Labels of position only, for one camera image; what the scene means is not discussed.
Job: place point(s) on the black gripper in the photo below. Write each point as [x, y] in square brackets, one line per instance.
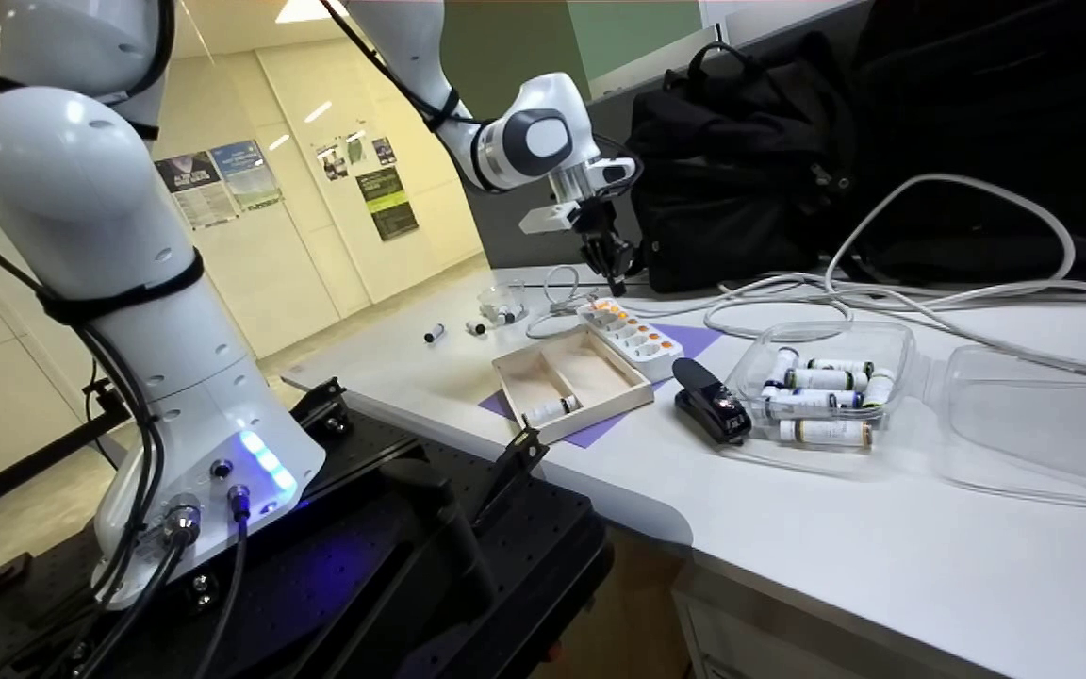
[599, 219]

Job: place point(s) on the white switched power strip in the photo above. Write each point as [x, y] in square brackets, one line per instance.
[634, 329]

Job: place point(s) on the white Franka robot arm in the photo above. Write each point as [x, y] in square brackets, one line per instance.
[76, 200]

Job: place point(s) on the wooden divided tray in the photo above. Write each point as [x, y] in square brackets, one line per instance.
[584, 379]

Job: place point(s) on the small black cap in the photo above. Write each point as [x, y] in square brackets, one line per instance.
[477, 325]
[432, 336]

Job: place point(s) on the small silver item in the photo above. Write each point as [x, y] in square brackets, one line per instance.
[556, 404]

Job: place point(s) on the black backpack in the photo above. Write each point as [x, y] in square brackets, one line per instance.
[756, 174]

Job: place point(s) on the black stapler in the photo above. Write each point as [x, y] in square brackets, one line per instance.
[712, 408]

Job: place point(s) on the white marker tube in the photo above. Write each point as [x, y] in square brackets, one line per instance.
[827, 434]
[803, 404]
[781, 364]
[824, 379]
[877, 390]
[847, 366]

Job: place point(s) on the black table clamp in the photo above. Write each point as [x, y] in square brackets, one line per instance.
[521, 452]

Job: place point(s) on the clear plastic container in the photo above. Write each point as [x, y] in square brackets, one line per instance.
[819, 336]

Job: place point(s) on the green board panel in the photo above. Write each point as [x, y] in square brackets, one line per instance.
[519, 39]

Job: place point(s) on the ceiling light panel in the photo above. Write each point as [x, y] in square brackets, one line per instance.
[305, 8]

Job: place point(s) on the black robot cart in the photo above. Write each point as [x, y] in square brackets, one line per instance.
[355, 589]

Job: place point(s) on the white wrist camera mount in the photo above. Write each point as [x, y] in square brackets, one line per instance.
[549, 217]

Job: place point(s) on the green black wall poster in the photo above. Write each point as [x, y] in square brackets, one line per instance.
[392, 207]

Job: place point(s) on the small wall notice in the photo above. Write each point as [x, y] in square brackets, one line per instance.
[334, 165]
[387, 150]

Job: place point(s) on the blue wall poster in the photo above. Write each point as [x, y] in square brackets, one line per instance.
[246, 174]

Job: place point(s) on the dark headed wall poster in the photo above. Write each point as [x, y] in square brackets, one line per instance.
[196, 190]

